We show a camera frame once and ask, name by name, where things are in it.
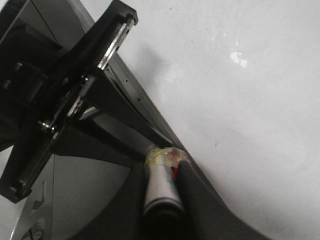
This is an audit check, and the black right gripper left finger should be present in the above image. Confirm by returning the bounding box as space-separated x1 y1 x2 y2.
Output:
70 162 146 240

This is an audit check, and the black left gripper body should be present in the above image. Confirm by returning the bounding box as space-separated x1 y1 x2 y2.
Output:
0 0 138 203

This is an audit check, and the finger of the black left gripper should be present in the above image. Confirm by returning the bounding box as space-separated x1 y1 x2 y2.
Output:
52 120 146 168
82 69 173 148

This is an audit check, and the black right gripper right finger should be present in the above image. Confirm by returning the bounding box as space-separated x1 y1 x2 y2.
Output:
175 160 268 240

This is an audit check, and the white whiteboard marker pen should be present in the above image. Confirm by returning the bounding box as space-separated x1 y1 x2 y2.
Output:
143 146 190 221

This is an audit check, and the white whiteboard with metal frame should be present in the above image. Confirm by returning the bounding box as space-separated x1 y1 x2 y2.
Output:
119 0 320 240

